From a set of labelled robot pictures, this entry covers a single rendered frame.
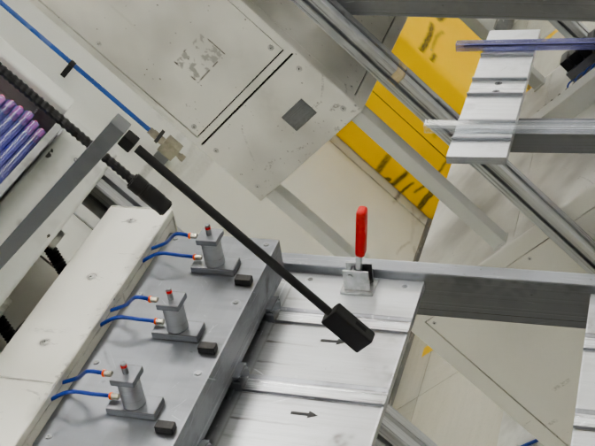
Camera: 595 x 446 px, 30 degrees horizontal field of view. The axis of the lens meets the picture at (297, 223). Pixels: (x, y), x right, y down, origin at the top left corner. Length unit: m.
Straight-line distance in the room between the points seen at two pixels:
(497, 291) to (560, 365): 1.11
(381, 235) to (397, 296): 3.00
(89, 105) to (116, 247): 2.43
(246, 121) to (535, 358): 0.76
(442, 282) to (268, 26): 0.90
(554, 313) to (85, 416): 0.52
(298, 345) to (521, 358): 1.20
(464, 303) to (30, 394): 0.49
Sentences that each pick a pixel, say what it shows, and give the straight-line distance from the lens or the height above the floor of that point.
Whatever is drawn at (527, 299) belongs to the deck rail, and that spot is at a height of 0.88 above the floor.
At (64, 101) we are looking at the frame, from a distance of 1.30.
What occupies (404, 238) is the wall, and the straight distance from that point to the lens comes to 4.32.
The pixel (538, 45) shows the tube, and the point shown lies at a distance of 1.53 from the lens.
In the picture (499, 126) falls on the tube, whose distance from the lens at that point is 1.34.
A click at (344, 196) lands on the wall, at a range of 4.21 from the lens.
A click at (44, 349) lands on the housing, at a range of 1.13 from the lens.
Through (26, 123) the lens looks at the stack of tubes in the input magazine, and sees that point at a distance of 1.27.
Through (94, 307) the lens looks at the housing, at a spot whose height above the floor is 1.24.
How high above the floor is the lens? 1.36
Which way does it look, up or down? 11 degrees down
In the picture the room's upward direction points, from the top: 49 degrees counter-clockwise
